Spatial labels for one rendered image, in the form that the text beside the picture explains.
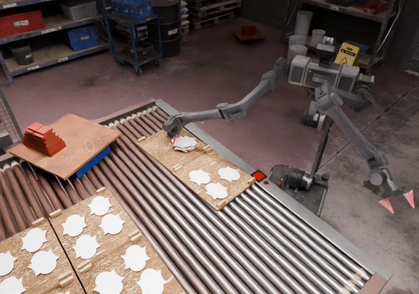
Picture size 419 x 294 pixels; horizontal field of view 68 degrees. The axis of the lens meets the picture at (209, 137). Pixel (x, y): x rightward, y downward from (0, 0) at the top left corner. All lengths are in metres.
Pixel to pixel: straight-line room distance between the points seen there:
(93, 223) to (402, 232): 2.61
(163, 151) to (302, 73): 1.05
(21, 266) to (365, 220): 2.71
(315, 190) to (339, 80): 1.27
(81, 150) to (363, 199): 2.61
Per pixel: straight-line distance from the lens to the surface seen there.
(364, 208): 3.39
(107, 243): 1.77
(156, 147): 2.23
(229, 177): 1.99
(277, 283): 1.65
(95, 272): 1.70
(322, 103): 1.59
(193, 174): 2.00
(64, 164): 2.11
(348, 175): 3.64
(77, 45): 6.05
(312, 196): 2.96
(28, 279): 1.80
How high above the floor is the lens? 2.37
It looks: 39 degrees down
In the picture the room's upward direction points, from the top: 1 degrees clockwise
